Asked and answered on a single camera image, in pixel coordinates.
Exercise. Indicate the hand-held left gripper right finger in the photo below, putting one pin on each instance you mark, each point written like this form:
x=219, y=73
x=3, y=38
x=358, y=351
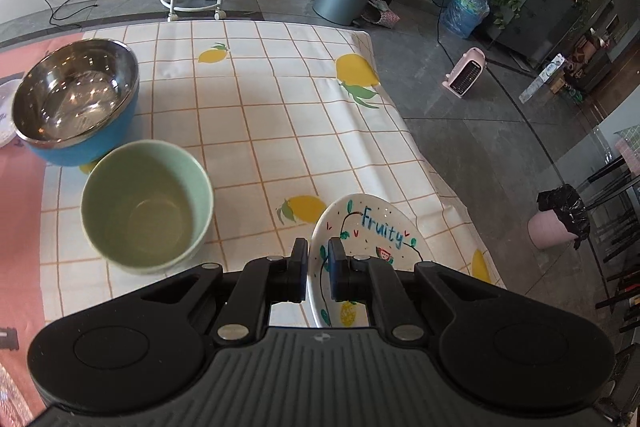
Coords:
x=336, y=274

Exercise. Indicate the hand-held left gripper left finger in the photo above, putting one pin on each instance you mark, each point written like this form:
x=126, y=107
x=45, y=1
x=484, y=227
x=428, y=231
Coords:
x=300, y=272

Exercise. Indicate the white fruit-print plate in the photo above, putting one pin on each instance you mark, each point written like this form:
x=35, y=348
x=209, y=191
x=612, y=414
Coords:
x=380, y=219

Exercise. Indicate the light green bowl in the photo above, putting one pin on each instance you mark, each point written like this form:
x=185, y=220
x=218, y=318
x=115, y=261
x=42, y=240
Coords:
x=145, y=207

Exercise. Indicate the blue steel-lined bowl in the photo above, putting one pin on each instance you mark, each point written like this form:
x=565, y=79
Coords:
x=75, y=92

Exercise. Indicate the small white patterned bowl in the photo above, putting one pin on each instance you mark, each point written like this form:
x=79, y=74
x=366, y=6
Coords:
x=6, y=117

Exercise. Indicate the pink bin with black bag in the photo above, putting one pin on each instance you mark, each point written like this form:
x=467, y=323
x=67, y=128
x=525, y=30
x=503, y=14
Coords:
x=550, y=229

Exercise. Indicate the pink space heater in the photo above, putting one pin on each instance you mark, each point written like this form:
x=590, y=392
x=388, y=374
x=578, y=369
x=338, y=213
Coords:
x=465, y=74

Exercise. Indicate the woven patterned bag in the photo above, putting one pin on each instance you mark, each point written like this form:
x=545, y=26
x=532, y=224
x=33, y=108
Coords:
x=385, y=14

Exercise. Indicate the pink printed table cloth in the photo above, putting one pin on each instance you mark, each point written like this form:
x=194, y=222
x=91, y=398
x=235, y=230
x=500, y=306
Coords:
x=20, y=232

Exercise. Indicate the long white carton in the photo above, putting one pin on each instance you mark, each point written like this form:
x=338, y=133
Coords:
x=542, y=79

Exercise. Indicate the blue water jug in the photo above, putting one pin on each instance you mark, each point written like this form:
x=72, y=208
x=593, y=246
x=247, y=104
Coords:
x=465, y=12

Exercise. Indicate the black metal chair frame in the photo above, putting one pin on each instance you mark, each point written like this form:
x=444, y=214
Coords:
x=615, y=187

